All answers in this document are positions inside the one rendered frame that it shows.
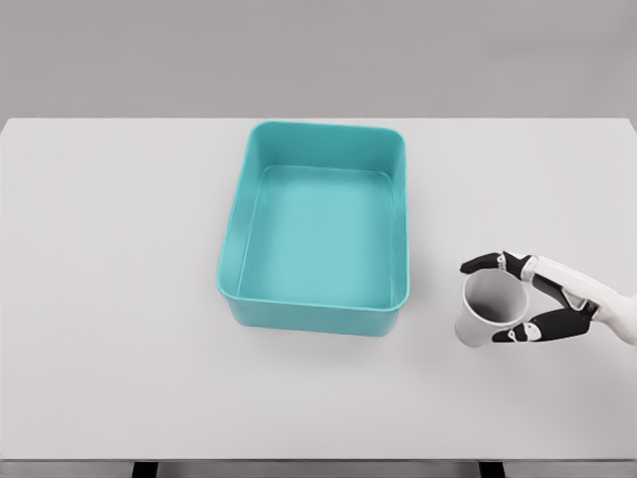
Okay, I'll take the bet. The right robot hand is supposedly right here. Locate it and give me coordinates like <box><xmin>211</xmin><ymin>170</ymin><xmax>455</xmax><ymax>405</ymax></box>
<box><xmin>459</xmin><ymin>251</ymin><xmax>621</xmax><ymax>345</ymax></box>

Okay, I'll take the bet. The white paper cup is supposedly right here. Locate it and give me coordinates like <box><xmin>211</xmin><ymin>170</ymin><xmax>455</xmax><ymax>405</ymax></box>
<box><xmin>455</xmin><ymin>269</ymin><xmax>529</xmax><ymax>350</ymax></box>

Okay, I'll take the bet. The teal plastic basket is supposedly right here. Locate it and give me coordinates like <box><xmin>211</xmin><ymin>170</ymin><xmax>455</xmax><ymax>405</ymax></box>
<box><xmin>215</xmin><ymin>119</ymin><xmax>412</xmax><ymax>341</ymax></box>

